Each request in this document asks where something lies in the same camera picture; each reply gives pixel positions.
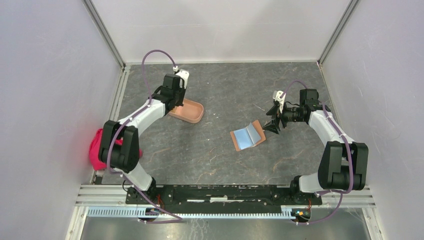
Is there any pink oval tray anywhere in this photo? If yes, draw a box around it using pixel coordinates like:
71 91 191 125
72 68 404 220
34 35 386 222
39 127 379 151
168 98 204 124

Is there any blue credit card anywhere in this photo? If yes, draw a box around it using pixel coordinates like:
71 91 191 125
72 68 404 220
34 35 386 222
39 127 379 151
232 122 263 151

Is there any tan leather card holder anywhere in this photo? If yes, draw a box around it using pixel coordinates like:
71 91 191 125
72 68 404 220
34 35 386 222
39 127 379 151
230 120 266 152

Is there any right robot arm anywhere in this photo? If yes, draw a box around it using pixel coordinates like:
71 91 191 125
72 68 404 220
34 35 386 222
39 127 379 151
262 88 369 204

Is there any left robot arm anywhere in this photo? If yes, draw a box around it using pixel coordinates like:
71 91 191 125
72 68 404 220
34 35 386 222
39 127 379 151
97 69 190 204

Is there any red crumpled cloth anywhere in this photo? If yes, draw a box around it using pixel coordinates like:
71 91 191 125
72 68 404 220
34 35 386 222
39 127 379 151
88 128 144 172

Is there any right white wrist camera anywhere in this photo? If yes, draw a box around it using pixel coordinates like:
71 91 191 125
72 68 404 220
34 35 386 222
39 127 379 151
272 90 286 114

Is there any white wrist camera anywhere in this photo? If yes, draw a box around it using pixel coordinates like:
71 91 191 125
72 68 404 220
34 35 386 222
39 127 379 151
172 66 190 90
272 90 286 114

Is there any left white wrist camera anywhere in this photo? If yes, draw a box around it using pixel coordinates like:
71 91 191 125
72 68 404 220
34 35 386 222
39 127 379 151
172 66 190 90

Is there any white toothed cable duct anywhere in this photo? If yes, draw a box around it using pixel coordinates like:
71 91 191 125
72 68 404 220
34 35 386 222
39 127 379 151
87 206 295 220

